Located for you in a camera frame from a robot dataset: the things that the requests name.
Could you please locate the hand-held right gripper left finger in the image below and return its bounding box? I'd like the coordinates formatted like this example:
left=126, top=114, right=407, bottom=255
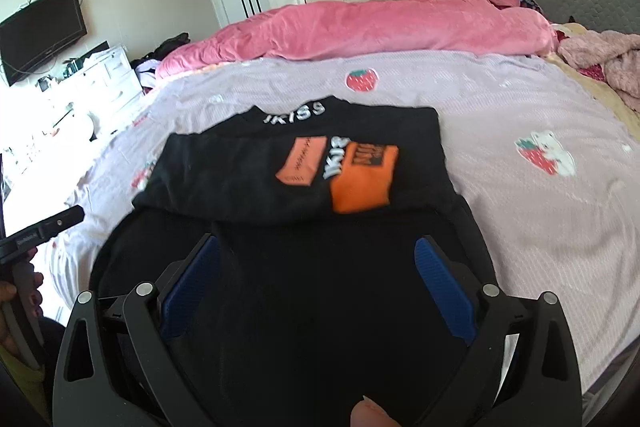
left=52, top=234, right=221, bottom=427

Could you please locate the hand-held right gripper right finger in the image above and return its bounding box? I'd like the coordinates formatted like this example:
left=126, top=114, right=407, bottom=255
left=414, top=236, right=583, bottom=427

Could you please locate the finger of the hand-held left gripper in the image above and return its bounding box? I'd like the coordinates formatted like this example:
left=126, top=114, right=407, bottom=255
left=30, top=205, right=85, bottom=241

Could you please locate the black sweater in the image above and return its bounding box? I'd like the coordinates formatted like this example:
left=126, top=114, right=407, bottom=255
left=90, top=96, right=498, bottom=427

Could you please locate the pile of dark clothes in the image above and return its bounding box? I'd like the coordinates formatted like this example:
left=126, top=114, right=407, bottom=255
left=131, top=33, right=193, bottom=95

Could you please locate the person's left hand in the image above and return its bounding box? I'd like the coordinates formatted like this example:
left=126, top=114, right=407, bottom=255
left=0, top=271, right=45, bottom=353

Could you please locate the person's right hand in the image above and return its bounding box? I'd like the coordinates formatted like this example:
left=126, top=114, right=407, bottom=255
left=350, top=397, right=401, bottom=427

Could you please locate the white dresser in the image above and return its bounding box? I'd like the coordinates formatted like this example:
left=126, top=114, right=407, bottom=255
left=35, top=41, right=146, bottom=142

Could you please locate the black television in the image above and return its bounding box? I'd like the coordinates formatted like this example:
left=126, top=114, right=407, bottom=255
left=0, top=0, right=88, bottom=86

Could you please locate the pale yellow blanket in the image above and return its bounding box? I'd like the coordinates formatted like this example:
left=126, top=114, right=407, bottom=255
left=545, top=23, right=640, bottom=142

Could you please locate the pink duvet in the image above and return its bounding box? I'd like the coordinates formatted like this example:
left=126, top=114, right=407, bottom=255
left=154, top=0, right=558, bottom=80

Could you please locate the pink fluffy garment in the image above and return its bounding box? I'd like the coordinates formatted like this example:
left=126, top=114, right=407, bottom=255
left=557, top=29, right=640, bottom=112

